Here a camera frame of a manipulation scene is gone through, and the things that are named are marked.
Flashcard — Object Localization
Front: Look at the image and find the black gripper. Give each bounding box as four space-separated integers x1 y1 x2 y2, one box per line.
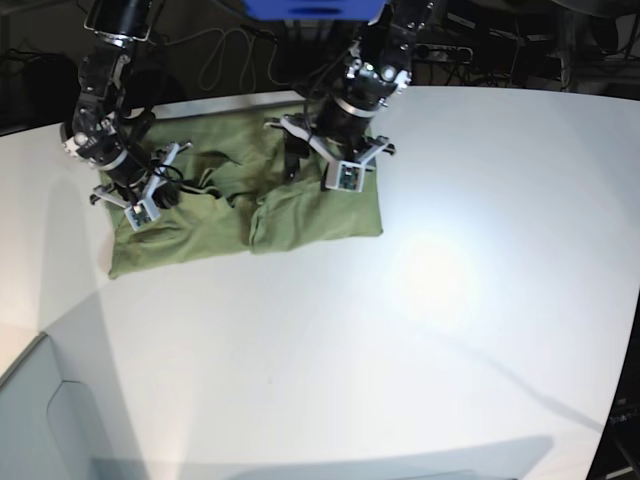
283 97 373 183
104 154 181 209

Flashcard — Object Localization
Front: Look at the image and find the green T-shirt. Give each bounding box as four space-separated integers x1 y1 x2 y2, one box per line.
106 105 383 279

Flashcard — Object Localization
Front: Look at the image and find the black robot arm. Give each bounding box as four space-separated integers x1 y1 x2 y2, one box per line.
61 1 196 219
237 1 430 192

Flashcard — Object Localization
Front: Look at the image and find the blue box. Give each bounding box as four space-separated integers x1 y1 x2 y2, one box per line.
243 0 386 21

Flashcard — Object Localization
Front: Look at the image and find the black power strip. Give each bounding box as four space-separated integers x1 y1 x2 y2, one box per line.
413 43 473 64

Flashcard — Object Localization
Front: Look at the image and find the grey plastic bin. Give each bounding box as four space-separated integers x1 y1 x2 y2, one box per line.
1 334 149 479

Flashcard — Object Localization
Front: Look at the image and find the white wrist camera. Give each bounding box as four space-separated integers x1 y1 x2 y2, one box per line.
264 114 396 193
89 141 193 231

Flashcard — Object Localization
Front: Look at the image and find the yellow-green cable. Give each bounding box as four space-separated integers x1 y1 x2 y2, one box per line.
164 27 301 91

